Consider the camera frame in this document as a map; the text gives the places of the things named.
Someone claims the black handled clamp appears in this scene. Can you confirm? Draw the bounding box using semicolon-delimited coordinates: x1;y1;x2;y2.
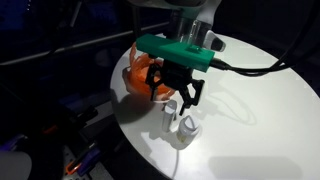
39;105;100;136

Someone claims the grey metal handrail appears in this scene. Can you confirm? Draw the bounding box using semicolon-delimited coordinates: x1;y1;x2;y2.
0;21;170;67

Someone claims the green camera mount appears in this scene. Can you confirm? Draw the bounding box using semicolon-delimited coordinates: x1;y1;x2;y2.
135;34;216;73

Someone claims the grey rounded object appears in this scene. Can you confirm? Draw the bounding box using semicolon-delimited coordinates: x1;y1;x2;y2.
0;149;33;180

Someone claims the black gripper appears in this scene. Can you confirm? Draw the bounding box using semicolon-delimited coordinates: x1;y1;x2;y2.
145;61;206;117

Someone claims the purple handled clamp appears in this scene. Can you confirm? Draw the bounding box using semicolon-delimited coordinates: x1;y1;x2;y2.
64;145;102;177

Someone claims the white rectangular labelled container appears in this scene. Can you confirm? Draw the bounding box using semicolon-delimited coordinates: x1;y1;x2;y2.
161;99;178;134

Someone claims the black cable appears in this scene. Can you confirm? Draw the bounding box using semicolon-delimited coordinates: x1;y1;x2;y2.
209;0;320;78

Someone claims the orange plastic bag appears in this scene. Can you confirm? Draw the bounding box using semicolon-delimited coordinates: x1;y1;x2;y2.
121;43;176;103

